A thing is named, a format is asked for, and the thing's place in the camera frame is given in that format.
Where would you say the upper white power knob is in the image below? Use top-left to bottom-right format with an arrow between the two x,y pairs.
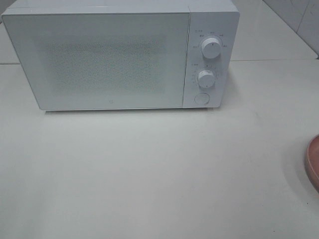
200,36 -> 222,59

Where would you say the lower white timer knob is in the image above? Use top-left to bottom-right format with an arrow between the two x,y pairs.
197,70 -> 216,88

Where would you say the white microwave door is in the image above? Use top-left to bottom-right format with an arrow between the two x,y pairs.
3,13 -> 189,111

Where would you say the round white door button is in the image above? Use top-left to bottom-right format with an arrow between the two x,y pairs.
194,93 -> 210,105

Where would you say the pink round plate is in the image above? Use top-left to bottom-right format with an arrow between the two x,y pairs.
305,135 -> 319,192

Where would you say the white microwave oven body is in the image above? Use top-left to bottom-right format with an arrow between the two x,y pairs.
1,0 -> 240,110

